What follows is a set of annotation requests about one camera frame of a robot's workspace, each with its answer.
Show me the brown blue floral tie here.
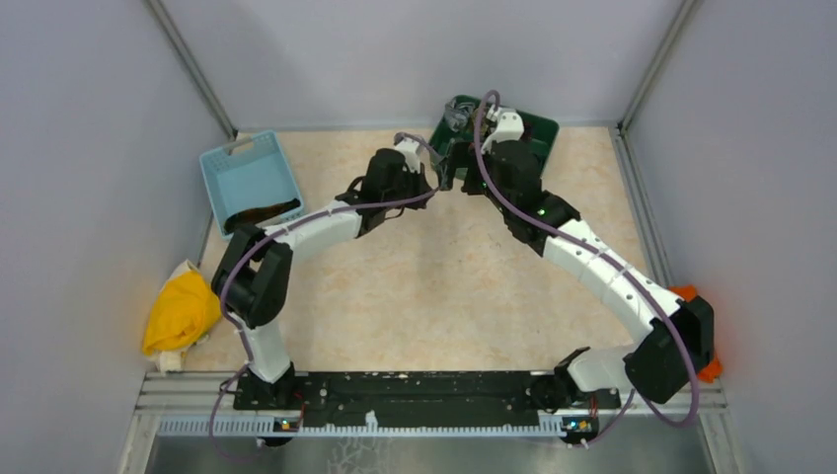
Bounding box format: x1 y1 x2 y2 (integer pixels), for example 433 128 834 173
222 198 302 234

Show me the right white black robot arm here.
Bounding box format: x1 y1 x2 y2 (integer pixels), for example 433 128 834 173
446 140 715 407

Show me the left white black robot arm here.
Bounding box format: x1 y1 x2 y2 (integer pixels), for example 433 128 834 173
211 137 436 409

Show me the green compartment organizer box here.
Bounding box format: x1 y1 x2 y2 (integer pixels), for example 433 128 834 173
428 95 560 170

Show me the grey rolled tie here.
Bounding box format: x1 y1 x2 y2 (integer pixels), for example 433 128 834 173
443 99 474 132

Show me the light blue plastic basket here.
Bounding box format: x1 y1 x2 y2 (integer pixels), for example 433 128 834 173
198 130 305 240

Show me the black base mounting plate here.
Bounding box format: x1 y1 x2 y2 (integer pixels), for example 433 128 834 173
234 370 621 429

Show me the white cloth under yellow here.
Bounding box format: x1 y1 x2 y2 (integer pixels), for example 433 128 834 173
149 260 198 374

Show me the orange cloth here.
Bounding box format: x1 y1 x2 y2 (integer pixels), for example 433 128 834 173
667 285 723 383

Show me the grey slotted cable duct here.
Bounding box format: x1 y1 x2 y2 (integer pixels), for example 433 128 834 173
158 415 567 437

